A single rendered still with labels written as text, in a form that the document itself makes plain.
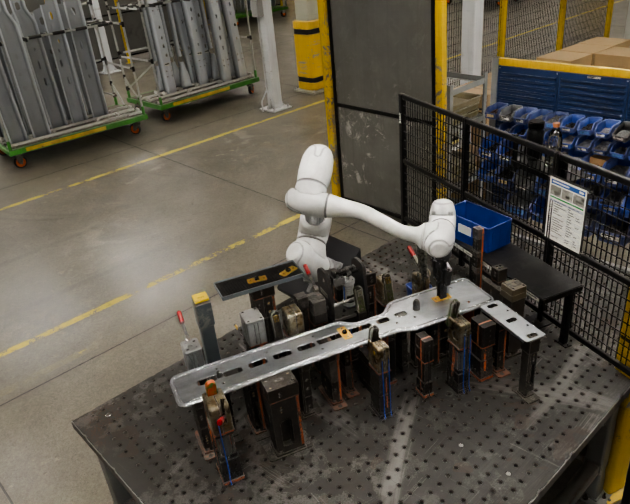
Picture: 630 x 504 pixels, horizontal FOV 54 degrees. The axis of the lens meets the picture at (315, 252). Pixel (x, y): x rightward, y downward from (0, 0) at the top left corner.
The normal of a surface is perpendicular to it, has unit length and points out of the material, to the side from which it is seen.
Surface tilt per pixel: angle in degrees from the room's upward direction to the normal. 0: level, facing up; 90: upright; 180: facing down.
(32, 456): 0
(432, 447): 0
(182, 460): 0
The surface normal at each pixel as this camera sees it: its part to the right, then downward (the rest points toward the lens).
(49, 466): -0.09, -0.88
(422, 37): -0.72, 0.39
